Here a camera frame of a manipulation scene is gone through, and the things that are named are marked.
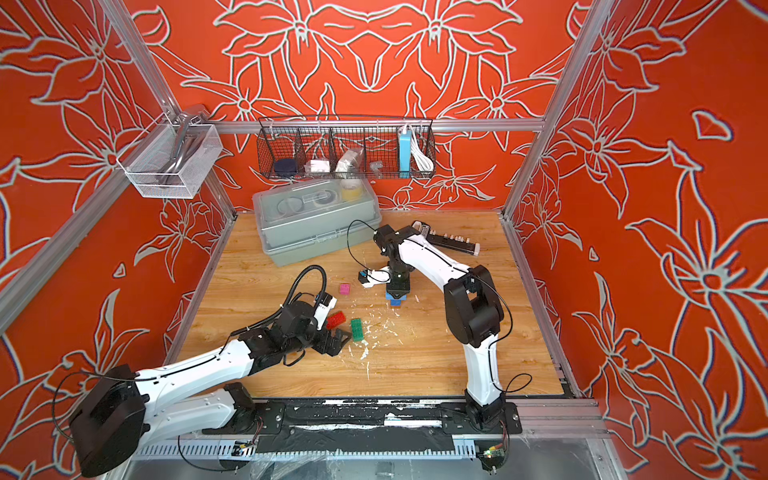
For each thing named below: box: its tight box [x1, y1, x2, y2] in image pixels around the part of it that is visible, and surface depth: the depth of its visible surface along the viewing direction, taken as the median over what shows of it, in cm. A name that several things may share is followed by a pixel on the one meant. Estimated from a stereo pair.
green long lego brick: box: [351, 318, 364, 342], surface depth 89 cm
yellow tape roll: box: [340, 178, 363, 202], surface depth 103 cm
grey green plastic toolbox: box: [252, 176, 382, 268], surface depth 99 cm
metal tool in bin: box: [160, 112, 203, 188], surface depth 85 cm
